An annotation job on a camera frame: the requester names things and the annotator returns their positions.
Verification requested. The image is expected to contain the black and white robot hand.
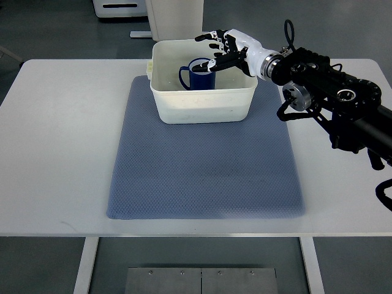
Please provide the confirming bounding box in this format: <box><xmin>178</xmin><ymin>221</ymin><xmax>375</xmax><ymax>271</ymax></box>
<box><xmin>194</xmin><ymin>29</ymin><xmax>279</xmax><ymax>80</ymax></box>

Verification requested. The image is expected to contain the blue mug white inside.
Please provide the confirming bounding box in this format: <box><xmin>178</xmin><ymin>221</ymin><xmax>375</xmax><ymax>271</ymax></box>
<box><xmin>178</xmin><ymin>58</ymin><xmax>216</xmax><ymax>91</ymax></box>

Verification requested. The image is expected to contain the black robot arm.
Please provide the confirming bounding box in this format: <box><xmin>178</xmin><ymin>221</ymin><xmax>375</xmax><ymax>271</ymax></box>
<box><xmin>262</xmin><ymin>20</ymin><xmax>391</xmax><ymax>170</ymax></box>

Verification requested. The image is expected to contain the white plastic box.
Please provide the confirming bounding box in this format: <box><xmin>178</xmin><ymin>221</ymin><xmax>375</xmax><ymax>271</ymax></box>
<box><xmin>147</xmin><ymin>39</ymin><xmax>258</xmax><ymax>124</ymax></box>

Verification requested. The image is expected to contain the blue textured mat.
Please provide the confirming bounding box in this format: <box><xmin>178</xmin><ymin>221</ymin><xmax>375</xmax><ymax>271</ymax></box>
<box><xmin>107</xmin><ymin>76</ymin><xmax>305</xmax><ymax>220</ymax></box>

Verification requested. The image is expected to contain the white cabinet with slot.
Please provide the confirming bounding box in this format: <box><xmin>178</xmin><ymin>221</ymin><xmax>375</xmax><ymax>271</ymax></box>
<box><xmin>92</xmin><ymin>0</ymin><xmax>147</xmax><ymax>18</ymax></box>

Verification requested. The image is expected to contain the right white table leg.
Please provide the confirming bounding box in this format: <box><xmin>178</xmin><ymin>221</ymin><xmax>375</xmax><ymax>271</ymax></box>
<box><xmin>300</xmin><ymin>237</ymin><xmax>325</xmax><ymax>294</ymax></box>

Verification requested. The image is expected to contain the white table leg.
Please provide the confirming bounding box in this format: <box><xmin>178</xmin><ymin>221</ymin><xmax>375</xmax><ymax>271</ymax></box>
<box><xmin>73</xmin><ymin>237</ymin><xmax>99</xmax><ymax>294</ymax></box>
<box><xmin>300</xmin><ymin>237</ymin><xmax>325</xmax><ymax>294</ymax></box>

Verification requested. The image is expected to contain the grey bar at left edge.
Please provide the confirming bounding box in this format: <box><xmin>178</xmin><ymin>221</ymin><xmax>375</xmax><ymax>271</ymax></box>
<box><xmin>0</xmin><ymin>46</ymin><xmax>24</xmax><ymax>63</ymax></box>

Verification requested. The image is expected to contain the left white table leg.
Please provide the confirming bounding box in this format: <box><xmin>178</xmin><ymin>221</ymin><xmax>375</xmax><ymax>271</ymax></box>
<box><xmin>73</xmin><ymin>237</ymin><xmax>99</xmax><ymax>294</ymax></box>

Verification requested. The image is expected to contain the white pedestal column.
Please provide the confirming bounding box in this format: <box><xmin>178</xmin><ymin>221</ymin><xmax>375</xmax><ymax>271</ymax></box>
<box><xmin>129</xmin><ymin>0</ymin><xmax>204</xmax><ymax>42</ymax></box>

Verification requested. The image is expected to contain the grey metal base plate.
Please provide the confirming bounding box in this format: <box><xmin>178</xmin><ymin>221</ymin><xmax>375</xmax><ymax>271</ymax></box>
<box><xmin>125</xmin><ymin>268</ymin><xmax>278</xmax><ymax>293</ymax></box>

